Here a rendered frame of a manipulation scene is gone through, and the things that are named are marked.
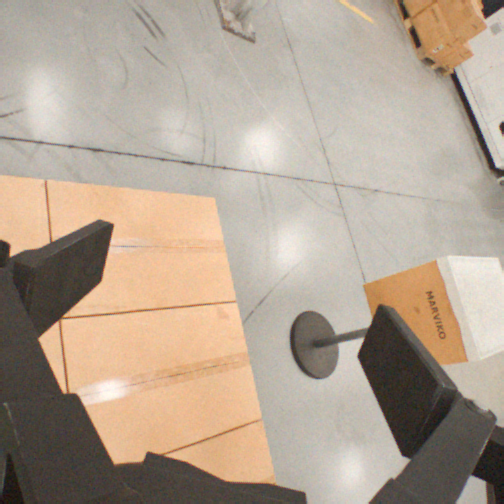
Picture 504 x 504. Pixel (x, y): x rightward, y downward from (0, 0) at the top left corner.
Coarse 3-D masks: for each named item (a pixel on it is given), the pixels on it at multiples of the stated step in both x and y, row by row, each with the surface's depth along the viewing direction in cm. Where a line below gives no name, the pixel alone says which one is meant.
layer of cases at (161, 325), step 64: (0, 192) 105; (64, 192) 117; (128, 192) 131; (128, 256) 123; (192, 256) 139; (64, 320) 105; (128, 320) 117; (192, 320) 131; (64, 384) 100; (128, 384) 111; (192, 384) 123; (128, 448) 105; (192, 448) 116; (256, 448) 130
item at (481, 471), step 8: (456, 400) 14; (496, 432) 12; (488, 440) 12; (496, 440) 12; (488, 448) 12; (496, 448) 12; (480, 456) 12; (488, 456) 12; (496, 456) 12; (480, 464) 12; (488, 464) 12; (496, 464) 12; (472, 472) 12; (480, 472) 12; (488, 472) 12; (496, 472) 12; (488, 480) 12; (496, 480) 12
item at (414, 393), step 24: (384, 312) 19; (384, 336) 18; (408, 336) 16; (360, 360) 20; (384, 360) 17; (408, 360) 15; (432, 360) 15; (384, 384) 17; (408, 384) 15; (432, 384) 13; (384, 408) 16; (408, 408) 14; (432, 408) 13; (408, 432) 14; (432, 432) 13; (408, 456) 14
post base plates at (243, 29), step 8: (216, 0) 297; (224, 0) 298; (240, 0) 291; (224, 8) 295; (232, 8) 297; (256, 8) 292; (224, 16) 292; (232, 16) 299; (248, 16) 297; (224, 24) 291; (232, 24) 296; (240, 24) 303; (248, 24) 297; (232, 32) 297; (240, 32) 299; (248, 32) 306; (248, 40) 308
